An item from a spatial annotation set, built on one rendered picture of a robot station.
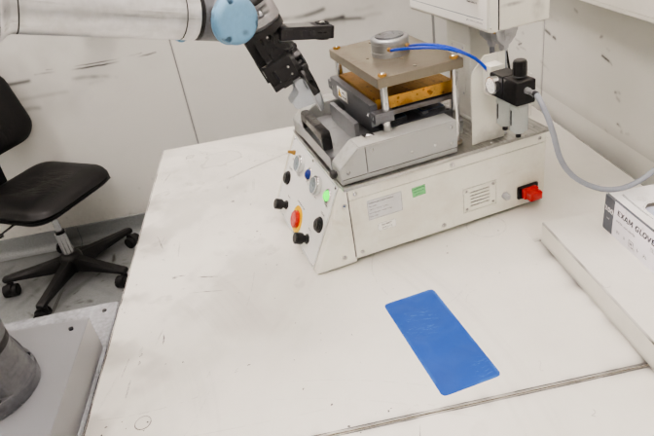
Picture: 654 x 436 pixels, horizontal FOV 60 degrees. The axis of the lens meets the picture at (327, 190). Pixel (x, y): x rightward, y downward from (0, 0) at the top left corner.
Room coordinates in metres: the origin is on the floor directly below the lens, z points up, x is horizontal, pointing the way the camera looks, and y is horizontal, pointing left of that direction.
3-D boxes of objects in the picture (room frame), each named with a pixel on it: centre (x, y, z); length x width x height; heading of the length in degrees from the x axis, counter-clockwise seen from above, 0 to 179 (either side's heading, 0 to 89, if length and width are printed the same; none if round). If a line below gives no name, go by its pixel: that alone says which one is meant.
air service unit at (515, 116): (0.97, -0.36, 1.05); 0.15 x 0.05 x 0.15; 15
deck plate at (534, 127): (1.16, -0.21, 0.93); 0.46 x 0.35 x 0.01; 105
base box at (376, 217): (1.14, -0.17, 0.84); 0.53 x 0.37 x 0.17; 105
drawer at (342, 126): (1.14, -0.13, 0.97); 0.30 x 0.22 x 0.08; 105
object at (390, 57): (1.14, -0.21, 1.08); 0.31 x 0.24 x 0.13; 15
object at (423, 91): (1.15, -0.18, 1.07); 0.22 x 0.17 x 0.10; 15
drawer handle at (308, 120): (1.11, 0.00, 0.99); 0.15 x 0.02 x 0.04; 15
